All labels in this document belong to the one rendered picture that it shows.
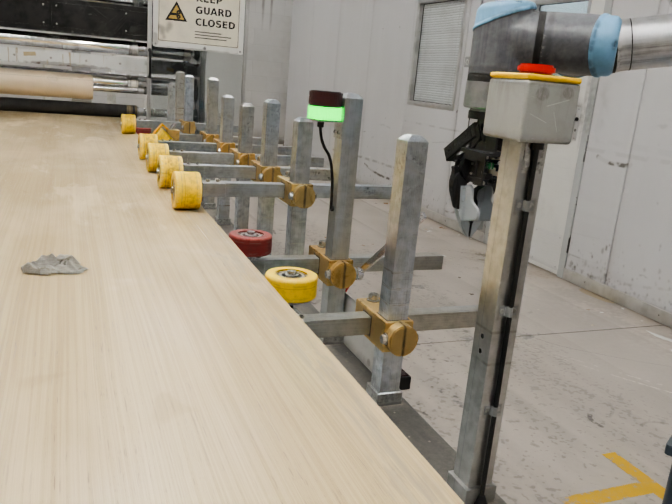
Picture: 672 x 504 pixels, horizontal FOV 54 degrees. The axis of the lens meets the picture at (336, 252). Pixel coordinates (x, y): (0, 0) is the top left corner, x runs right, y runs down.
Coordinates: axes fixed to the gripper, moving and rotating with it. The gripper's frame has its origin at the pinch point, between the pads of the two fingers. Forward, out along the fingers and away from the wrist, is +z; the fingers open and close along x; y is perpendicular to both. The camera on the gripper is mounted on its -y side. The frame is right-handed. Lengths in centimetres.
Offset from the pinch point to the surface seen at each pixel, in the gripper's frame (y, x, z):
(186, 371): 32, -54, 7
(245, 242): -18.2, -34.2, 6.8
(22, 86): -274, -77, -6
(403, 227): 9.4, -18.0, -2.5
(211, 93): -141, -14, -14
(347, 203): -15.5, -16.0, -1.1
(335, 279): -12.8, -18.3, 12.7
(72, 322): 17, -64, 7
